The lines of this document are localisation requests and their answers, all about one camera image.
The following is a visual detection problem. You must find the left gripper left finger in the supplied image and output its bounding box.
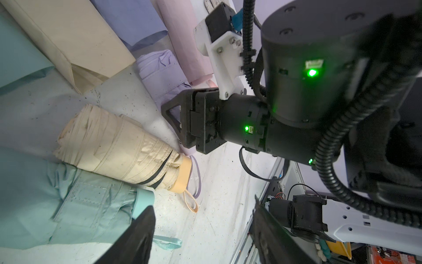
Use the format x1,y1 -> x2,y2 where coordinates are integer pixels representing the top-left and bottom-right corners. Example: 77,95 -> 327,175
96,206 -> 156,264

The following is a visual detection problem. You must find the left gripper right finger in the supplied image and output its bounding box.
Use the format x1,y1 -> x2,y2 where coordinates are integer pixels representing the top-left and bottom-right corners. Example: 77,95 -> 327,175
252,198 -> 315,264

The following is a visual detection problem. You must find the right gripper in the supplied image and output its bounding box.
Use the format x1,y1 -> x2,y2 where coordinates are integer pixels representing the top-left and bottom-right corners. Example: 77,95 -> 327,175
161,89 -> 317,165

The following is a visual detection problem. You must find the purple umbrella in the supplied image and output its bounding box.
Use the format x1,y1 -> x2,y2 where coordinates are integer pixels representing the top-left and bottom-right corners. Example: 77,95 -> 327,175
136,49 -> 202,200
91,0 -> 168,52

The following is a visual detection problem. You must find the yellow umbrella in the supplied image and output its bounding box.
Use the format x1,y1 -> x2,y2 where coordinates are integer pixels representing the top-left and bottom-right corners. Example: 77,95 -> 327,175
1,1 -> 135,94
54,104 -> 193,200

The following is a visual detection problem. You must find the teal umbrella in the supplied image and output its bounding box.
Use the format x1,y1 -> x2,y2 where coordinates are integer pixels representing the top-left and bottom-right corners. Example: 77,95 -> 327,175
0,146 -> 183,250
1,11 -> 55,96

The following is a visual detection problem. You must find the pink umbrella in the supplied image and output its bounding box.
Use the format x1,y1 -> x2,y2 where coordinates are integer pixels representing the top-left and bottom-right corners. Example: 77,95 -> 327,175
152,1 -> 213,86

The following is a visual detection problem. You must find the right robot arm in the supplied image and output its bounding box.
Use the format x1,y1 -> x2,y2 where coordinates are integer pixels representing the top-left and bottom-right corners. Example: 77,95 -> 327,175
161,1 -> 422,264

